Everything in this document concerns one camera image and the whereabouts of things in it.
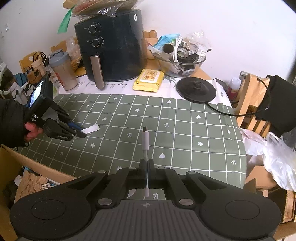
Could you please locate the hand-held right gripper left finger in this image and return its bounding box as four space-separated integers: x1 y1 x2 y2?
69 159 148 208

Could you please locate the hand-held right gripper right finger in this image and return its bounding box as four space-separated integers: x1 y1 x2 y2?
148 159 222 208

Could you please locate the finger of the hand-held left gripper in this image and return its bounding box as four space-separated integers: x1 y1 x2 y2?
69 128 88 139
52 101 84 133

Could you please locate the white strap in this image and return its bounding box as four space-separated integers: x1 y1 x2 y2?
80 124 100 134

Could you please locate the white adapter cable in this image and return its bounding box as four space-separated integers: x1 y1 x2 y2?
142 126 151 197

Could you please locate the tan drawstring pouch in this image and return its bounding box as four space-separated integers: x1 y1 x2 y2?
20 170 61 198

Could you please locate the person's left forearm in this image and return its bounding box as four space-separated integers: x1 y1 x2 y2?
0 98 31 149

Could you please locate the person's left hand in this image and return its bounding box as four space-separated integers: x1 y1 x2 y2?
24 122 44 143

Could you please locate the brown small bottle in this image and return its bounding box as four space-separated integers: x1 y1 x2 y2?
27 70 42 84

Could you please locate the blue bag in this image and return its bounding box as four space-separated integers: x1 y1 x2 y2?
14 73 28 90

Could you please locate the grey lidded shaker bottle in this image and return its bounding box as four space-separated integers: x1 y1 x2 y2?
47 51 78 91

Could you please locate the green checked tablecloth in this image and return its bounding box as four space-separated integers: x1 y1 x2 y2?
16 74 247 200

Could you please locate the yellow wet wipes pack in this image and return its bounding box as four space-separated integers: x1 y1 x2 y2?
133 69 164 92

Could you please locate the green paper tag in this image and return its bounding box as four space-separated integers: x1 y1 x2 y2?
57 8 77 35

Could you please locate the black air fryer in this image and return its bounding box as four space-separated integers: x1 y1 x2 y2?
74 9 145 90

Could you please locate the black kettle base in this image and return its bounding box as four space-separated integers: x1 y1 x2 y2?
176 77 216 103

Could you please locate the cardboard box with flaps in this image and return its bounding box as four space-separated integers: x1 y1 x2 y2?
245 164 296 224

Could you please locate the tan wooden object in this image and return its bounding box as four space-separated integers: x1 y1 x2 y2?
142 30 162 60

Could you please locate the glass bowl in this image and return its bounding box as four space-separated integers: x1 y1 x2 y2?
151 50 207 78

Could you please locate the white bottle with red label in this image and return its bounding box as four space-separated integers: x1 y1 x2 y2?
228 77 241 102

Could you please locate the plastic bag of flat items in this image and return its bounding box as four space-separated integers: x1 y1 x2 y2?
63 0 141 18

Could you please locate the cardboard tube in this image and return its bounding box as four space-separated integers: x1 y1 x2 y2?
162 43 175 55

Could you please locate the white plastic bag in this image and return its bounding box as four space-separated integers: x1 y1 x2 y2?
240 128 296 192

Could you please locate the blue packet in bowl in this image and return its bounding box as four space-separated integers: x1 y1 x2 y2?
154 34 181 50

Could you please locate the wooden chair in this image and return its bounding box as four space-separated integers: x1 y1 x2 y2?
236 72 278 137

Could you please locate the clear plastic bag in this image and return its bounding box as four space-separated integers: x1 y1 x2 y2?
183 30 212 56

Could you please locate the black kettle base cable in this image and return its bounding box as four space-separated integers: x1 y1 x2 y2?
205 77 271 116

